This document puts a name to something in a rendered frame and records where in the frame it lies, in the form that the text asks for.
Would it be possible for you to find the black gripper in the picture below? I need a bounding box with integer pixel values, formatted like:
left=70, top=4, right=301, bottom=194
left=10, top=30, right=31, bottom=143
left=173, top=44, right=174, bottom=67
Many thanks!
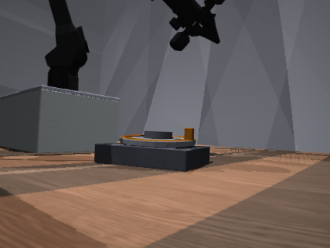
left=170, top=0, right=225, bottom=51

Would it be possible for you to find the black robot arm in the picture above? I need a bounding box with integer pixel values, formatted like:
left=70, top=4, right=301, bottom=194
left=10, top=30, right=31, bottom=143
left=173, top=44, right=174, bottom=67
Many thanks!
left=45, top=0, right=187, bottom=92

